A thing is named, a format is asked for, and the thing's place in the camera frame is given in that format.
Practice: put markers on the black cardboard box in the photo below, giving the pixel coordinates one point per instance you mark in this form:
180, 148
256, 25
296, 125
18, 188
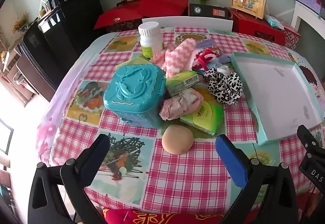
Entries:
203, 10

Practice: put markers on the purple snack packet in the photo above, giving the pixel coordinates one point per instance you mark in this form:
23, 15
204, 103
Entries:
205, 45

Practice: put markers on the leopard print scrunchie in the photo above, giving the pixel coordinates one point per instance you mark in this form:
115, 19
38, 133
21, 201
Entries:
223, 86

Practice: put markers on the small green tissue packet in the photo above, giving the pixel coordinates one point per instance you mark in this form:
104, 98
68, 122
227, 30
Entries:
181, 83

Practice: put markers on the blue face mask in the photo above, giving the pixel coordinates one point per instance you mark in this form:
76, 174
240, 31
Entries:
223, 58

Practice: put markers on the white chair back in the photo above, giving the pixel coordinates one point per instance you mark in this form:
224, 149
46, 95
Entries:
190, 22

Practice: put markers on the blue wet wipes pack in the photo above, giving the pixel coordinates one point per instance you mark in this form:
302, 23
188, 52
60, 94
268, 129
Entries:
274, 20

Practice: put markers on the red patterned cloth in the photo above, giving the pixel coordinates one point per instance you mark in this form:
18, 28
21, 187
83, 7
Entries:
152, 217

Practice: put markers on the white teal-edged box tray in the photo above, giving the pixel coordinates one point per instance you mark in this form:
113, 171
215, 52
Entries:
274, 91

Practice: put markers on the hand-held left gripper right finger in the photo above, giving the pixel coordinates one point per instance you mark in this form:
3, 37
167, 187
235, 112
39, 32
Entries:
232, 163

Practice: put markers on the pink white fuzzy sock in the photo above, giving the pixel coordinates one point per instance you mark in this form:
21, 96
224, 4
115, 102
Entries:
175, 58

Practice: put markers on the yellow flowers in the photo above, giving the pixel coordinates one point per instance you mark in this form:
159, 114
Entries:
21, 22

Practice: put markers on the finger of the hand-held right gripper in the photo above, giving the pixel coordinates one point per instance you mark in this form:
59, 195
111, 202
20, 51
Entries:
304, 135

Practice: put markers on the beige round bun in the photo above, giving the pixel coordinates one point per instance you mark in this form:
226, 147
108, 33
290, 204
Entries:
177, 140

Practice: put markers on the pink cloth doll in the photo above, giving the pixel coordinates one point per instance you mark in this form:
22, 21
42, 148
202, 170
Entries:
177, 105

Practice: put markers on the green tissue pack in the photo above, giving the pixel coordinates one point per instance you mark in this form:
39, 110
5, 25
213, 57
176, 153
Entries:
204, 117

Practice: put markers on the white shelf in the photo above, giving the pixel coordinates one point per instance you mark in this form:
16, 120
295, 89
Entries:
297, 14

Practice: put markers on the black cabinet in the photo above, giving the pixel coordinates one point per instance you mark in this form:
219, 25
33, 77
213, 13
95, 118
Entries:
63, 36

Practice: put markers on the large red gift box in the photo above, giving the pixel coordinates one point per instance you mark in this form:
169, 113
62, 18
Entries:
162, 3

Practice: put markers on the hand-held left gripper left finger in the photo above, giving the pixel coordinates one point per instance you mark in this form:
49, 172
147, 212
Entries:
95, 163

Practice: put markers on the red patterned box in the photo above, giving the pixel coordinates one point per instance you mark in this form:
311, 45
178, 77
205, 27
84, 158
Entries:
292, 34

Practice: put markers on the teal plastic box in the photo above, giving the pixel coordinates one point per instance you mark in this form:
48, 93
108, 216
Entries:
134, 91

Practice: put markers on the pink checked printed tablecloth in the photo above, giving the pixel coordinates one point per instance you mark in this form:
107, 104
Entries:
177, 183

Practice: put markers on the flat red gift box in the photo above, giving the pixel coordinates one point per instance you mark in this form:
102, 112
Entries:
116, 17

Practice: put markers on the white pill bottle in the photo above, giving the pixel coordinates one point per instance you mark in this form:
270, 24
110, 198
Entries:
151, 41

